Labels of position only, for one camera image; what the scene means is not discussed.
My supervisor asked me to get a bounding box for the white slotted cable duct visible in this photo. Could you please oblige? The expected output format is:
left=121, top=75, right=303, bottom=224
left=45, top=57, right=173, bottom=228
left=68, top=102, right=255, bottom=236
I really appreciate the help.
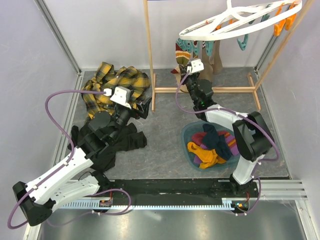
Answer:
left=60, top=198, right=235, bottom=211

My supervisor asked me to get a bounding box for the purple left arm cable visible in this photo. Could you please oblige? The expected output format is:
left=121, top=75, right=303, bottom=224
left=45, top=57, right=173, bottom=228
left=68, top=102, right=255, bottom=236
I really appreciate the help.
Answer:
left=7, top=89, right=108, bottom=230

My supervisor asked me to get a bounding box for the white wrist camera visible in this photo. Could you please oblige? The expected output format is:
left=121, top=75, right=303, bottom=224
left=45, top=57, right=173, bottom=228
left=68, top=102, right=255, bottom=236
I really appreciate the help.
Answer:
left=103, top=86, right=132, bottom=109
left=186, top=58, right=204, bottom=75

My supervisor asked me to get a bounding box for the wooden clothes rack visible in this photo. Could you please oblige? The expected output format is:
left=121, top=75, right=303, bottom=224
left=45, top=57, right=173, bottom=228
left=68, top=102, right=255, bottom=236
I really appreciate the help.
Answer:
left=143, top=0, right=315, bottom=113

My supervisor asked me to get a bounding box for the black garment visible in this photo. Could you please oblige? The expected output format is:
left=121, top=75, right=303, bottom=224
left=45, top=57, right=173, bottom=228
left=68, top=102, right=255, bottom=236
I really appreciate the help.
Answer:
left=71, top=122, right=147, bottom=173

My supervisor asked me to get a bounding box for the yellow plaid shirt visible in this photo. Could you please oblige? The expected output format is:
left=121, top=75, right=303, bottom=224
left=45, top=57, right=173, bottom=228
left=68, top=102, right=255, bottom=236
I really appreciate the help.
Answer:
left=81, top=62, right=151, bottom=119

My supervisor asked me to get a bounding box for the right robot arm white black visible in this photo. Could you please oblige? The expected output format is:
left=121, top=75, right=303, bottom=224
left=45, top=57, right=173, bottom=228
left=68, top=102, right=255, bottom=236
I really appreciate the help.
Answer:
left=180, top=72, right=280, bottom=197

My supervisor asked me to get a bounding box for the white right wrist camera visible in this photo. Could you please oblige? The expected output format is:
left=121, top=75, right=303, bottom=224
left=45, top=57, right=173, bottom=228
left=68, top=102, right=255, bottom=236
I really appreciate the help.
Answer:
left=186, top=58, right=204, bottom=75

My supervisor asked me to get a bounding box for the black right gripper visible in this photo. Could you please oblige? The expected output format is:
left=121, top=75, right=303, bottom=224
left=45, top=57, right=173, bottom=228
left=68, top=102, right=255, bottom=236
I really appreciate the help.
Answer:
left=179, top=64, right=199, bottom=105

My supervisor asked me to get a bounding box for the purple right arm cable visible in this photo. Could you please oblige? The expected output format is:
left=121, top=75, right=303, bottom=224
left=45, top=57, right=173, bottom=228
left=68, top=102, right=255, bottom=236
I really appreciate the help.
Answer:
left=174, top=72, right=280, bottom=181

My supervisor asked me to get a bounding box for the mustard yellow sock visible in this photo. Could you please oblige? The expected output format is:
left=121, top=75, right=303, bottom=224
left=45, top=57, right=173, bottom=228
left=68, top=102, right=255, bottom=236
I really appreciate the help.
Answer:
left=187, top=142, right=213, bottom=163
left=197, top=149, right=227, bottom=169

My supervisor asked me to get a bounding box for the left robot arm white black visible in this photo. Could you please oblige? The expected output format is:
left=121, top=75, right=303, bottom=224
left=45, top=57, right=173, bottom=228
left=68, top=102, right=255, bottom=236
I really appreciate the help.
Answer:
left=12, top=97, right=152, bottom=227

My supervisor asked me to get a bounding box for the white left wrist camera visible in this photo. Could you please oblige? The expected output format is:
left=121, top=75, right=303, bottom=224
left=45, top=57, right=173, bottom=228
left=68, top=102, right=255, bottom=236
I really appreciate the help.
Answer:
left=103, top=86, right=132, bottom=109

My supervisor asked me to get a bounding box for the maroon purple striped sock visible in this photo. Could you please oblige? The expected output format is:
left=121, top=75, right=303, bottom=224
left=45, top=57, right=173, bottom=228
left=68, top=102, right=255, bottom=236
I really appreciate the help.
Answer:
left=217, top=130, right=240, bottom=156
left=191, top=132, right=207, bottom=164

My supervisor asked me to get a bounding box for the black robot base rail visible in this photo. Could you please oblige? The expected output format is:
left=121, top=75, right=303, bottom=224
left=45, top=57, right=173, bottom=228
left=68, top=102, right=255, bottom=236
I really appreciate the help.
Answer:
left=96, top=178, right=259, bottom=205

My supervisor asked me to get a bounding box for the aluminium corner post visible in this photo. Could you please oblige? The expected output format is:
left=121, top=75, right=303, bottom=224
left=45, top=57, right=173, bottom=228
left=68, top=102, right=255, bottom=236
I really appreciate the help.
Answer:
left=34, top=0, right=82, bottom=75

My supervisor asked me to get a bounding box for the beige maroon white-striped sock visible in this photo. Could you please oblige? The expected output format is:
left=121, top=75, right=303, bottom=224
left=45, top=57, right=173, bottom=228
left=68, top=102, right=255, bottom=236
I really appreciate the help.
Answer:
left=200, top=40, right=223, bottom=81

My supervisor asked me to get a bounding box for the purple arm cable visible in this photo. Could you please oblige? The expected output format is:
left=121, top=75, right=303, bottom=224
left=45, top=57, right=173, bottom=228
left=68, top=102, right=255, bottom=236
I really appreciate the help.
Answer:
left=174, top=72, right=280, bottom=181
left=7, top=89, right=108, bottom=230

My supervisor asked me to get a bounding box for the teal plastic tub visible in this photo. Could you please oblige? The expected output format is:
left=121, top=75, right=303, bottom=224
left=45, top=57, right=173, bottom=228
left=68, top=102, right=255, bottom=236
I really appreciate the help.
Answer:
left=181, top=119, right=243, bottom=171

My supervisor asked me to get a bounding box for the navy blue sock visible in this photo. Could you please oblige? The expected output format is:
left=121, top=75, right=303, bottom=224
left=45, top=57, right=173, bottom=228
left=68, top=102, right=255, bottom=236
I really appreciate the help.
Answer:
left=201, top=123, right=220, bottom=150
left=215, top=135, right=232, bottom=161

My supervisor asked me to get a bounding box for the white oval clip hanger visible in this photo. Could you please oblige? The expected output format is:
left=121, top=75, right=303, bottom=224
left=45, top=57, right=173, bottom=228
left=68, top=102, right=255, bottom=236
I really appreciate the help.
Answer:
left=179, top=0, right=303, bottom=41

